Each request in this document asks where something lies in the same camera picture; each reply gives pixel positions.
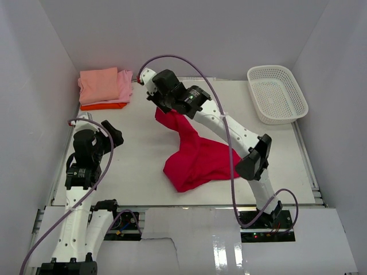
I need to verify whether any red t shirt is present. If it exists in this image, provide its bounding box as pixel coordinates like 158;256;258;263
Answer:
155;108;231;193

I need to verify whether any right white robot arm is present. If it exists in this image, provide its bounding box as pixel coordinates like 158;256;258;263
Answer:
138;68;282;229

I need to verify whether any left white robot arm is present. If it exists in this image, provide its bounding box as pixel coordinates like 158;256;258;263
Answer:
39;118;124;274

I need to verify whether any folded orange t shirt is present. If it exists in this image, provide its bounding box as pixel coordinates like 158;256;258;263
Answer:
80;103;127;111

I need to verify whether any folded peach t shirt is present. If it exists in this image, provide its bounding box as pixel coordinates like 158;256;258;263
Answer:
78;67;119;105

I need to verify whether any white plastic basket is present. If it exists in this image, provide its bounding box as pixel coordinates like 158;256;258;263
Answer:
247;65;309;125

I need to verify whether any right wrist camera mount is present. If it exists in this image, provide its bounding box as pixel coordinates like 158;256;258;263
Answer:
138;68;157;95

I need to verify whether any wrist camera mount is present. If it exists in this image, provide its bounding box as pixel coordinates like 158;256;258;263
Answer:
138;68;157;95
68;112;95;132

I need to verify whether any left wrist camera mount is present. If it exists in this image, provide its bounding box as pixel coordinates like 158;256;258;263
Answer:
68;112;95;132

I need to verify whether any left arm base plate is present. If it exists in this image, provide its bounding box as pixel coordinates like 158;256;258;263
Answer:
104;212;141;241

